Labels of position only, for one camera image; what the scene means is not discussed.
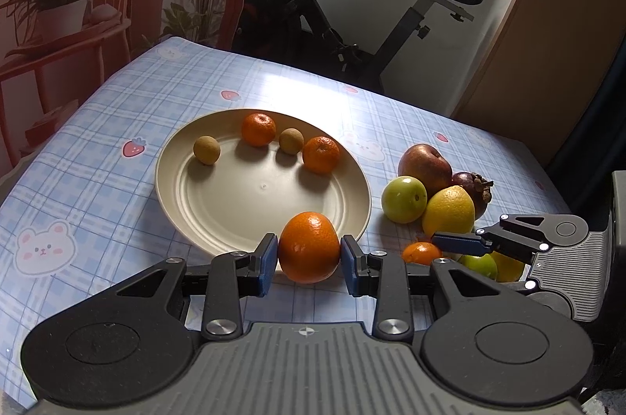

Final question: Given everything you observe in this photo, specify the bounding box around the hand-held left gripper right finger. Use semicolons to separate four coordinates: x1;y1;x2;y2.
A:
341;235;519;341

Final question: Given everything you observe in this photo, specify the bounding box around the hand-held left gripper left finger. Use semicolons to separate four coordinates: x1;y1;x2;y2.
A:
105;233;279;341

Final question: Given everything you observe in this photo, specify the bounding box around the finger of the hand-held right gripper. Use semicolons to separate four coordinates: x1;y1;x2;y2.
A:
432;214;553;264

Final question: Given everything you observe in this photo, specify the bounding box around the yellow lemon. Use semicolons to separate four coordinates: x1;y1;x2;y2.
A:
490;250;526;283
422;185;476;239

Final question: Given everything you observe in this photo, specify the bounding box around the green apple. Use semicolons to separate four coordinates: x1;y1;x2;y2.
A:
381;175;428;225
457;253;498;281

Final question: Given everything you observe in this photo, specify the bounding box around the orange tangerine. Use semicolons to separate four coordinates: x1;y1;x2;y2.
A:
278;211;342;285
241;112;277;148
402;241;443;266
302;135;341;174

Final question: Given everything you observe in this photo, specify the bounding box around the cream round plate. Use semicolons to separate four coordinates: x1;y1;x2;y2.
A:
155;108;371;260

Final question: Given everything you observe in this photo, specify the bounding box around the brown longan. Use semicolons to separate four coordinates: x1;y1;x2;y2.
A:
193;135;221;165
279;128;305;155

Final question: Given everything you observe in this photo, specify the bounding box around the dark purple mangosteen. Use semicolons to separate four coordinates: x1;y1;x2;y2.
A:
451;171;495;221

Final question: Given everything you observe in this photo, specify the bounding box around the red apple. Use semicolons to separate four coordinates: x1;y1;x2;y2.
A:
398;143;453;197

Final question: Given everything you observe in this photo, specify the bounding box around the dark blue curtain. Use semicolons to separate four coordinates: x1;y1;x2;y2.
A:
547;19;626;220

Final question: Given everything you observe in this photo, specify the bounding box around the light wooden cabinet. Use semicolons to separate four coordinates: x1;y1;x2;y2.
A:
450;0;626;166

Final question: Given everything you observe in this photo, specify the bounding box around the blue checked tablecloth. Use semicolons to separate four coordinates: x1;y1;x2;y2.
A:
0;36;588;408

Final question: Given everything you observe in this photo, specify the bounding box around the black exercise bike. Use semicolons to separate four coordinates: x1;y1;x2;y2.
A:
232;0;486;94

